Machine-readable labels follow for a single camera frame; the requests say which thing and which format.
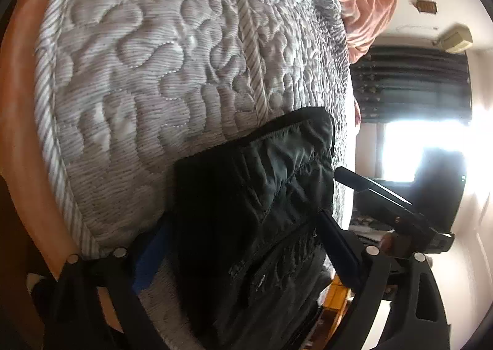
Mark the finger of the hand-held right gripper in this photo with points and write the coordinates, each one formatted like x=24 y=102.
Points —
x=366 y=186

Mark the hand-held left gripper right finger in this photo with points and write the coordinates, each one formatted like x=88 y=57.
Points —
x=341 y=253

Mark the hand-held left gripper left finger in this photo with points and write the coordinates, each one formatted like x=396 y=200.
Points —
x=150 y=257

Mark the black quilted pants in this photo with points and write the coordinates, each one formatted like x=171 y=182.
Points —
x=250 y=200

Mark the person's right hand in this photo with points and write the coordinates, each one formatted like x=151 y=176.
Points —
x=387 y=243

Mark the yellow wooden dresser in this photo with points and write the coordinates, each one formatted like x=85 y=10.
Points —
x=336 y=298

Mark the bright window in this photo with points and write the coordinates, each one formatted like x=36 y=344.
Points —
x=408 y=150

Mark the beige air conditioner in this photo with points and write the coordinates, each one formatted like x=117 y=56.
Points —
x=456 y=40

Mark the grey quilted blanket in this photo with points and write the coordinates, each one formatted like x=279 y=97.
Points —
x=154 y=65

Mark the brown wall plaque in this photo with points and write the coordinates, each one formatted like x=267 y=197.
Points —
x=426 y=6

